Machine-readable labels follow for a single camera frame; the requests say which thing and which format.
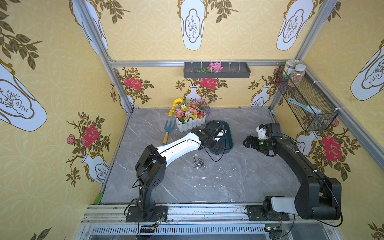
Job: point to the blue yellow garden fork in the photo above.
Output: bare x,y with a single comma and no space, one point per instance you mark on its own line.
169,126

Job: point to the teal plastic storage box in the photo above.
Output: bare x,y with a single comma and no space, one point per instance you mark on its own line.
225,144

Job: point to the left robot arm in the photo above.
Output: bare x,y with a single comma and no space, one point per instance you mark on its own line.
152,164

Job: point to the blue white brush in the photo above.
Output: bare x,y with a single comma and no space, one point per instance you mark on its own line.
310,109

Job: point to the flower pot white fence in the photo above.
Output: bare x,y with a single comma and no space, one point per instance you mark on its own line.
189,114

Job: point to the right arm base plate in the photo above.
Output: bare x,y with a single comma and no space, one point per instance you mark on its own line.
261,213

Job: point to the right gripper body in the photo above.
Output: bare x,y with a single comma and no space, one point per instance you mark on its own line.
252,143

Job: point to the glass jar behind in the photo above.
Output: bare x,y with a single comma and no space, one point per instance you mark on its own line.
289,67

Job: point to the black wire mesh basket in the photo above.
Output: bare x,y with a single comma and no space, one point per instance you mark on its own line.
307,93

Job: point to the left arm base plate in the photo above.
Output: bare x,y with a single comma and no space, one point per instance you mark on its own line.
135,214

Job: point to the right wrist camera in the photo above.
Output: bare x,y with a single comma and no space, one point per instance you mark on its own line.
262,132

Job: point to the pink flower on shelf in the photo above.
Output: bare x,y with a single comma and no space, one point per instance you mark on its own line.
215,67

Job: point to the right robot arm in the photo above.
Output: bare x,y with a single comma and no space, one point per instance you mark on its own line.
318,198

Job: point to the dark wall shelf tray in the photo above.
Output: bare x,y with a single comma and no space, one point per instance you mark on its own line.
231,70

